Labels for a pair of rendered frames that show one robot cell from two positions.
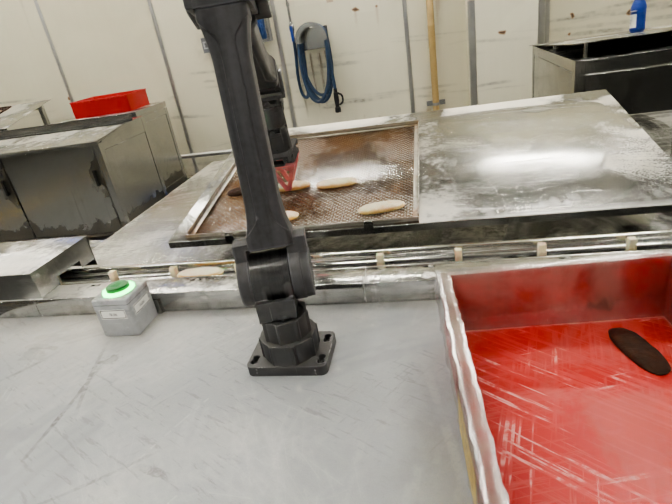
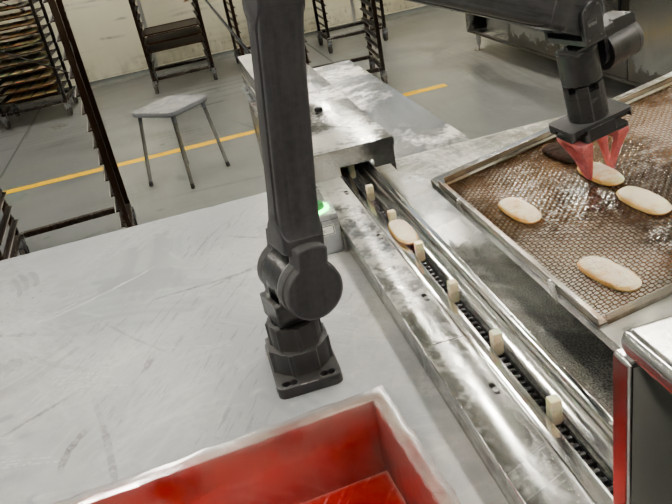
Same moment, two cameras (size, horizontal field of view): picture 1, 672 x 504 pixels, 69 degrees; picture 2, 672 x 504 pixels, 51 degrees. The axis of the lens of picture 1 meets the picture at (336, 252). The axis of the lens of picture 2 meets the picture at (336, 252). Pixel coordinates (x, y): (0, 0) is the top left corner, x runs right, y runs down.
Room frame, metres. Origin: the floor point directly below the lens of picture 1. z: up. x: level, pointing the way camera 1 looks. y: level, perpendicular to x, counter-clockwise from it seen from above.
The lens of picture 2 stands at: (0.37, -0.68, 1.38)
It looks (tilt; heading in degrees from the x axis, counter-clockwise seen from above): 27 degrees down; 68
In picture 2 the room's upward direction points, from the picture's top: 11 degrees counter-clockwise
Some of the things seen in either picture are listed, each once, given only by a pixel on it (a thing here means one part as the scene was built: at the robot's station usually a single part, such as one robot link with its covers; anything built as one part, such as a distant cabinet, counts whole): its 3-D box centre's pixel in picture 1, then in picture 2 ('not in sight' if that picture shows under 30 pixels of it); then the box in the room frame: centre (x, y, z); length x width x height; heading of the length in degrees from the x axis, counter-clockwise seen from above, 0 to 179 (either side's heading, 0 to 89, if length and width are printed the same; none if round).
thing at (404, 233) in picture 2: (199, 272); (402, 230); (0.89, 0.28, 0.86); 0.10 x 0.04 x 0.01; 76
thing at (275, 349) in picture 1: (288, 334); (297, 341); (0.61, 0.09, 0.86); 0.12 x 0.09 x 0.08; 76
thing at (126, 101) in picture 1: (111, 103); not in sight; (4.36, 1.65, 0.94); 0.51 x 0.36 x 0.13; 80
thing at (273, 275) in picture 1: (275, 283); (298, 284); (0.63, 0.09, 0.94); 0.09 x 0.05 x 0.10; 0
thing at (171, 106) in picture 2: not in sight; (180, 140); (1.23, 3.47, 0.23); 0.36 x 0.36 x 0.46; 32
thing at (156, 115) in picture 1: (130, 161); not in sight; (4.36, 1.65, 0.44); 0.70 x 0.55 x 0.87; 76
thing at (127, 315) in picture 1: (129, 314); (320, 237); (0.79, 0.39, 0.84); 0.08 x 0.08 x 0.11; 76
